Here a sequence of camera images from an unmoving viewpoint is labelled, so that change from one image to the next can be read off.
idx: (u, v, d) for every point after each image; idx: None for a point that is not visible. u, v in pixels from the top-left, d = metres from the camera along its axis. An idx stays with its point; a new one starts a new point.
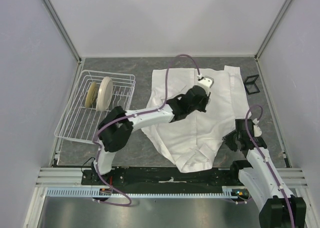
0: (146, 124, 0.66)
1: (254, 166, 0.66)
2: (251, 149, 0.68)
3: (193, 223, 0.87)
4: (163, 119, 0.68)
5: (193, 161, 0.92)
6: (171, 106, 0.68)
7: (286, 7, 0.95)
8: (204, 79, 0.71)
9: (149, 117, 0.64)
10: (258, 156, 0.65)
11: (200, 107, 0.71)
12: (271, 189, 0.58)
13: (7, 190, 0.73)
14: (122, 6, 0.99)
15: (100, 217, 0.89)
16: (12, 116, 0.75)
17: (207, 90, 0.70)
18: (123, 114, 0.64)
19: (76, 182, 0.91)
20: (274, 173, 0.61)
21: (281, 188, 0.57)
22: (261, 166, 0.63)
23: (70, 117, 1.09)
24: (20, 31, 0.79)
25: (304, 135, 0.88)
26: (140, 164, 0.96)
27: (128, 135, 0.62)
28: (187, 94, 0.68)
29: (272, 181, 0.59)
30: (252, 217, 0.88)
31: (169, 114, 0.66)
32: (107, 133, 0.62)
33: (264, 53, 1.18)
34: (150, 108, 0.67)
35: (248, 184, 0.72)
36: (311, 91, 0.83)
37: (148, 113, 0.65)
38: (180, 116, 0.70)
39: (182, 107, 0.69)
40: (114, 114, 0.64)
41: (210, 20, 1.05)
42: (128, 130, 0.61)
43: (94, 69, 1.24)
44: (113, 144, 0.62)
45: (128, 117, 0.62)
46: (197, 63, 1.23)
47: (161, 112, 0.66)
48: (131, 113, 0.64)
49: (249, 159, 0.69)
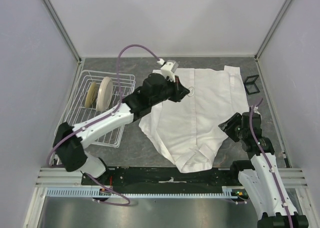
0: (102, 130, 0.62)
1: (259, 174, 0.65)
2: (257, 154, 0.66)
3: (193, 223, 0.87)
4: (118, 123, 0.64)
5: (193, 161, 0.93)
6: (131, 103, 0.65)
7: (286, 7, 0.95)
8: (166, 64, 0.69)
9: (99, 126, 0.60)
10: (264, 164, 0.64)
11: (164, 96, 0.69)
12: (275, 204, 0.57)
13: (6, 190, 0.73)
14: (122, 6, 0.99)
15: (100, 217, 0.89)
16: (12, 116, 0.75)
17: (173, 75, 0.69)
18: (70, 130, 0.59)
19: (76, 182, 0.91)
20: (279, 187, 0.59)
21: (285, 205, 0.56)
22: (266, 176, 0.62)
23: (70, 117, 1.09)
24: (20, 31, 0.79)
25: (304, 136, 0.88)
26: (140, 164, 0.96)
27: (82, 150, 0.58)
28: (144, 87, 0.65)
29: (276, 196, 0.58)
30: (252, 217, 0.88)
31: (126, 114, 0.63)
32: (62, 151, 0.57)
33: (264, 53, 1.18)
34: (102, 114, 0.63)
35: (249, 187, 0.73)
36: (311, 91, 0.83)
37: (98, 122, 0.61)
38: (142, 113, 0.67)
39: (143, 102, 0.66)
40: (61, 131, 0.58)
41: (210, 20, 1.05)
42: (79, 147, 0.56)
43: (94, 69, 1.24)
44: (70, 161, 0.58)
45: (76, 133, 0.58)
46: (197, 63, 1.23)
47: (117, 114, 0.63)
48: (79, 126, 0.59)
49: (253, 164, 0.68)
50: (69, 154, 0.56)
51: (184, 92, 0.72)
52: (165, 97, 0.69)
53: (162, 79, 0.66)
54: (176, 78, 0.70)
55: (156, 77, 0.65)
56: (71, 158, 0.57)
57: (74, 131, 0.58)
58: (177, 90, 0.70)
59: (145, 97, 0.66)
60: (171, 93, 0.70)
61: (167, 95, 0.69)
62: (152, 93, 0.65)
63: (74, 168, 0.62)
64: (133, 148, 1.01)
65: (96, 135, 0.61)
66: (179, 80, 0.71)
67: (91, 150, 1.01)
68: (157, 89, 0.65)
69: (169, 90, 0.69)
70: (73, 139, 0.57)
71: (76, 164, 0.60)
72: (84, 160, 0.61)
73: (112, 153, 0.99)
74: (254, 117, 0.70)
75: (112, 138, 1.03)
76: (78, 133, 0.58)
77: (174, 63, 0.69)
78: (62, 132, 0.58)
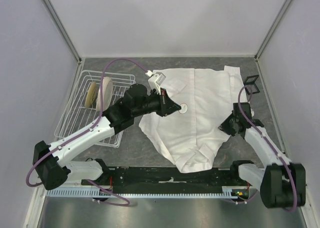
0: (82, 146, 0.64)
1: (254, 144, 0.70)
2: (248, 128, 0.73)
3: (193, 223, 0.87)
4: (99, 137, 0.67)
5: (194, 161, 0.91)
6: (112, 114, 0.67)
7: (286, 6, 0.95)
8: (153, 75, 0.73)
9: (77, 143, 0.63)
10: (255, 133, 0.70)
11: (146, 110, 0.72)
12: (270, 158, 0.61)
13: (6, 190, 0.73)
14: (122, 6, 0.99)
15: (99, 217, 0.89)
16: (12, 116, 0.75)
17: (158, 87, 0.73)
18: (47, 149, 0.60)
19: (76, 182, 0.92)
20: (271, 145, 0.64)
21: (279, 156, 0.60)
22: (259, 142, 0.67)
23: (70, 117, 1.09)
24: (21, 31, 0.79)
25: (304, 135, 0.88)
26: (140, 164, 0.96)
27: (60, 170, 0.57)
28: (126, 99, 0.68)
29: (270, 153, 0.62)
30: (252, 216, 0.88)
31: (105, 128, 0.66)
32: (40, 172, 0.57)
33: (264, 53, 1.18)
34: (81, 130, 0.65)
35: (248, 174, 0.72)
36: (310, 91, 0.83)
37: (74, 139, 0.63)
38: (124, 123, 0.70)
39: (124, 113, 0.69)
40: (37, 152, 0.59)
41: (210, 20, 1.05)
42: (55, 166, 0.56)
43: (94, 69, 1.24)
44: (49, 181, 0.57)
45: (52, 153, 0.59)
46: (197, 63, 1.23)
47: (96, 129, 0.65)
48: (56, 145, 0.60)
49: (249, 140, 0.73)
50: (47, 175, 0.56)
51: (176, 106, 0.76)
52: (147, 109, 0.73)
53: (143, 91, 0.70)
54: (163, 91, 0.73)
55: (137, 90, 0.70)
56: (49, 179, 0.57)
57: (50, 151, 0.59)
58: (162, 103, 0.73)
59: (127, 109, 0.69)
60: (155, 106, 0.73)
61: (150, 107, 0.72)
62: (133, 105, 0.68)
63: (57, 186, 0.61)
64: (133, 148, 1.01)
65: (76, 152, 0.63)
66: (167, 94, 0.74)
67: (91, 150, 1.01)
68: (138, 100, 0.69)
69: (152, 104, 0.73)
70: (49, 160, 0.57)
71: (56, 183, 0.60)
72: (65, 178, 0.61)
73: (112, 153, 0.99)
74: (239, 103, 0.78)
75: (112, 138, 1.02)
76: (55, 152, 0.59)
77: (161, 75, 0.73)
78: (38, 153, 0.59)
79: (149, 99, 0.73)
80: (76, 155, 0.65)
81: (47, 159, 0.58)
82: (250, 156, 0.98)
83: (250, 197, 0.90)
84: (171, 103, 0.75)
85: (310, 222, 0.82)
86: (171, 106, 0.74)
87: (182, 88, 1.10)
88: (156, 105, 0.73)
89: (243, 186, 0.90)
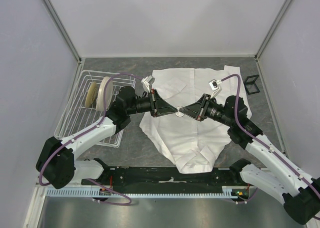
0: (88, 144, 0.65)
1: (262, 159, 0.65)
2: (250, 141, 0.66)
3: (193, 223, 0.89)
4: (105, 134, 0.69)
5: (194, 162, 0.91)
6: (110, 118, 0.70)
7: (286, 7, 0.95)
8: (145, 81, 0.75)
9: (86, 139, 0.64)
10: (261, 148, 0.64)
11: (140, 109, 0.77)
12: (293, 181, 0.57)
13: (6, 190, 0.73)
14: (122, 6, 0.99)
15: (100, 217, 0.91)
16: (13, 115, 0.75)
17: (148, 87, 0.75)
18: (58, 143, 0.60)
19: (76, 182, 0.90)
20: (288, 164, 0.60)
21: (302, 177, 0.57)
22: (270, 158, 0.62)
23: (70, 117, 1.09)
24: (21, 31, 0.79)
25: (304, 135, 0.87)
26: (140, 165, 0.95)
27: (71, 163, 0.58)
28: (118, 102, 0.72)
29: (289, 172, 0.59)
30: (250, 216, 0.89)
31: (111, 126, 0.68)
32: (49, 167, 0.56)
33: (264, 53, 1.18)
34: (88, 126, 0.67)
35: (258, 181, 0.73)
36: (311, 90, 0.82)
37: (84, 134, 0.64)
38: (123, 124, 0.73)
39: (120, 114, 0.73)
40: (48, 147, 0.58)
41: (209, 20, 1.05)
42: (70, 158, 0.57)
43: (94, 69, 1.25)
44: (58, 178, 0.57)
45: (65, 145, 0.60)
46: (197, 63, 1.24)
47: (102, 126, 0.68)
48: (68, 139, 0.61)
49: (250, 151, 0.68)
50: (60, 167, 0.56)
51: (170, 107, 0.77)
52: (139, 109, 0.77)
53: (133, 93, 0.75)
54: (152, 89, 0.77)
55: (126, 92, 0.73)
56: (60, 173, 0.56)
57: (63, 145, 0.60)
58: (154, 103, 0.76)
59: (122, 110, 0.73)
60: (148, 106, 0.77)
61: (143, 107, 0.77)
62: (126, 105, 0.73)
63: (61, 185, 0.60)
64: (133, 148, 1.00)
65: (82, 149, 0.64)
66: (156, 92, 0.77)
67: (91, 150, 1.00)
68: (128, 101, 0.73)
69: (145, 104, 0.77)
70: (63, 152, 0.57)
71: (64, 181, 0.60)
72: (71, 177, 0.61)
73: (112, 153, 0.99)
74: (240, 109, 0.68)
75: (112, 139, 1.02)
76: (68, 145, 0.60)
77: (151, 77, 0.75)
78: (49, 149, 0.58)
79: (142, 100, 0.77)
80: (80, 154, 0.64)
81: (60, 152, 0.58)
82: (249, 156, 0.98)
83: (250, 197, 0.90)
84: (164, 104, 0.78)
85: (311, 224, 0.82)
86: (164, 106, 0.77)
87: (182, 88, 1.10)
88: (148, 106, 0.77)
89: (243, 186, 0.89)
